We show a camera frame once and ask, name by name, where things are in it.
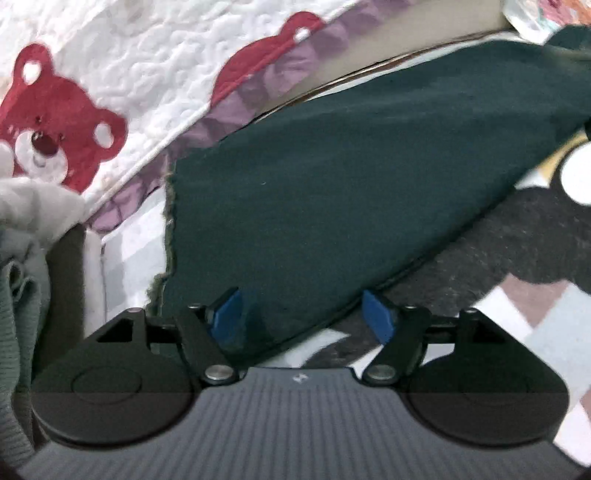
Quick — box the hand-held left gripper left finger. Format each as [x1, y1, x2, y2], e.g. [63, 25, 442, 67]
[97, 286, 245, 385]

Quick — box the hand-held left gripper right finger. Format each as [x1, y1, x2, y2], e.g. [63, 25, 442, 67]
[361, 288, 506, 386]

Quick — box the dark green garment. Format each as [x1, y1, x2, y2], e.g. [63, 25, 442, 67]
[148, 25, 591, 365]

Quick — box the checkered printed floor mat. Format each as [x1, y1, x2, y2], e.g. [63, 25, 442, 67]
[85, 83, 591, 467]

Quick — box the dark olive folded garment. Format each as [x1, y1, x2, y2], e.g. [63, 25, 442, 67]
[31, 224, 88, 370]

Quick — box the grey folded garment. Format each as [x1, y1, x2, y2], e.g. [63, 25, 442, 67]
[0, 231, 52, 469]

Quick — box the white folded garment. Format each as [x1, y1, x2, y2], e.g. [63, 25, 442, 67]
[0, 178, 87, 245]

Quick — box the bear print quilt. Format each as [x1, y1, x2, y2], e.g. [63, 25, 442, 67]
[0, 0, 416, 232]

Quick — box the floral quilt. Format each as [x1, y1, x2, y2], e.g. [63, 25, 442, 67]
[501, 0, 591, 44]

